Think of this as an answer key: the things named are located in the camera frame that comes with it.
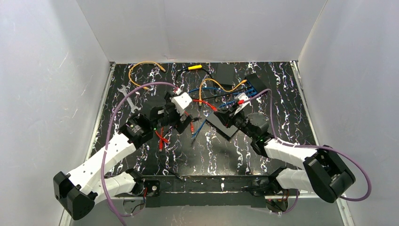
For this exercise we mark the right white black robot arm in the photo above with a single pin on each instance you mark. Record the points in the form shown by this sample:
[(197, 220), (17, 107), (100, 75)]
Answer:
[(319, 170)]

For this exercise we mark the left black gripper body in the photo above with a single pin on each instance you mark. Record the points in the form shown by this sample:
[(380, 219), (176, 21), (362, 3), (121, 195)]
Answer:
[(180, 120)]

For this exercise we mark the aluminium front rail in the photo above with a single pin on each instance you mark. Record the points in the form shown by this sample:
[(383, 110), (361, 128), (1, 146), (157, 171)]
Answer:
[(158, 191)]

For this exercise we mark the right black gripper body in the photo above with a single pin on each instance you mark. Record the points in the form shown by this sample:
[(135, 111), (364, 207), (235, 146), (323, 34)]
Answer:
[(228, 115)]

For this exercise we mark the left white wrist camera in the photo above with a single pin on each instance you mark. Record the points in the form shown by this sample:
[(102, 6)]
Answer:
[(181, 100)]

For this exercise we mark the yellow handle screwdriver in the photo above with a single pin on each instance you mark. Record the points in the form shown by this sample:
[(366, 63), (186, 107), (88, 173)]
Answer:
[(192, 67)]

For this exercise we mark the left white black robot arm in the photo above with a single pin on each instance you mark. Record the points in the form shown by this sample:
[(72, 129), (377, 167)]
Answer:
[(109, 156)]

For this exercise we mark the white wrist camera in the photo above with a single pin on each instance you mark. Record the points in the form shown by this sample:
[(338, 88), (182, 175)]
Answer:
[(240, 102), (181, 100)]

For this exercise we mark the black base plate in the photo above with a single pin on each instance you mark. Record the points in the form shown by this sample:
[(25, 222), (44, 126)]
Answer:
[(233, 190)]

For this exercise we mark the black box at back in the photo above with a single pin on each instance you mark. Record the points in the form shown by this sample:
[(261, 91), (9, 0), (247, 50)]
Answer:
[(224, 74)]

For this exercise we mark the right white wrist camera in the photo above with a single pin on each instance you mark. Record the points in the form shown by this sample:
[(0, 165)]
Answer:
[(240, 102)]

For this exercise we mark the black pad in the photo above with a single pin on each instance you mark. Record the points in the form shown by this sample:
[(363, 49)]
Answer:
[(224, 131)]

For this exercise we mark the silver open-end wrench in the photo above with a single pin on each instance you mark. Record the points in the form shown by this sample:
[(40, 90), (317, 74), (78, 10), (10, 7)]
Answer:
[(133, 107)]

